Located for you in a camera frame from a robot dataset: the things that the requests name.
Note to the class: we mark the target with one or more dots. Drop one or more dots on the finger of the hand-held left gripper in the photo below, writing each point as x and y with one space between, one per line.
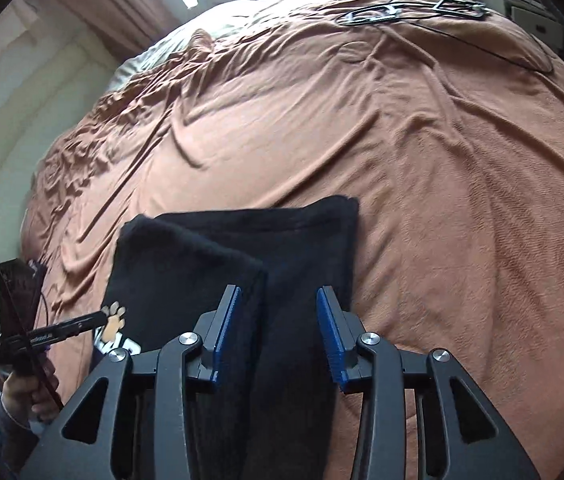
69 327

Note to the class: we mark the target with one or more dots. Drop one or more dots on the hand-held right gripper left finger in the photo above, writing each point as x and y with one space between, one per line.
227 330

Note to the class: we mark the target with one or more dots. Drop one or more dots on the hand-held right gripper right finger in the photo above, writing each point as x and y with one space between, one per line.
329 340

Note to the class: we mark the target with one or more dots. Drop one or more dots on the black bear print t-shirt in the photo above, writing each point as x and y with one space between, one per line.
287 250

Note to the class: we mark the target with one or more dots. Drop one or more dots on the person's left forearm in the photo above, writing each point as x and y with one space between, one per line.
12 447

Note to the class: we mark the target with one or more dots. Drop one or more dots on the black clothes hanger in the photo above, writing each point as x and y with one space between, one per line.
461 9
369 15

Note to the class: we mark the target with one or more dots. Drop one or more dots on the person's left hand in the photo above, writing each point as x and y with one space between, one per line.
24 397

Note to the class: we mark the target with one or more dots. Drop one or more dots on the brown blanket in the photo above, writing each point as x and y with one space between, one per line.
337 135

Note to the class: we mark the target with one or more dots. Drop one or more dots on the white bed sheet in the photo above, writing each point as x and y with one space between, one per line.
172 45

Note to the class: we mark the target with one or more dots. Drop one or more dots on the pink curtain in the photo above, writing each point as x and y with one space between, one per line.
127 0

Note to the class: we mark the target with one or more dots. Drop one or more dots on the white drawer cabinet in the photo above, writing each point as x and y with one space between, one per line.
536 22

